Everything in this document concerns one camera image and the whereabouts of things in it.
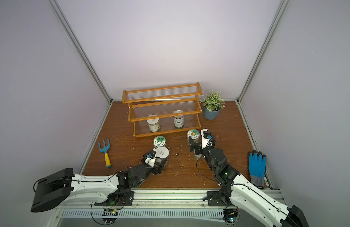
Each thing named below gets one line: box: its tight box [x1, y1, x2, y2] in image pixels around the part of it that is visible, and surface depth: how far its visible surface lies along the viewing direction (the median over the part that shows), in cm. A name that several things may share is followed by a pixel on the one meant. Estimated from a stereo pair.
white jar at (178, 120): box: [173, 109, 184, 129], surface depth 97 cm
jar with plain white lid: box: [152, 146, 170, 168], surface depth 78 cm
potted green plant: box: [199, 88, 226, 121], surface depth 99 cm
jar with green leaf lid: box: [152, 135, 167, 149], surface depth 87 cm
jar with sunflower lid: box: [187, 129, 201, 145], surface depth 92 cm
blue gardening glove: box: [247, 149, 267, 190], surface depth 87 cm
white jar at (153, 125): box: [146, 118, 161, 133], surface depth 95 cm
